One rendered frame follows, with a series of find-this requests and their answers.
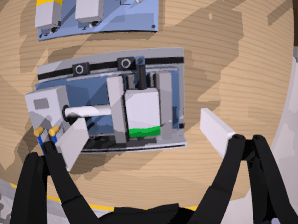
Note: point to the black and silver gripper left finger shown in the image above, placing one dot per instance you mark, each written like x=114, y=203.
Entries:
x=30, y=201

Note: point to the grey block with yellow end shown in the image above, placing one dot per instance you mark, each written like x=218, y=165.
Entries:
x=48, y=14

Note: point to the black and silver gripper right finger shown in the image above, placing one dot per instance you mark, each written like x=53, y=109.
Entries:
x=270, y=200

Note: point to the grey block with red end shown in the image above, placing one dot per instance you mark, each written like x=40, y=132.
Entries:
x=89, y=10

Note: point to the grey block with green end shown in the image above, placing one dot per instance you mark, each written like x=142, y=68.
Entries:
x=142, y=108

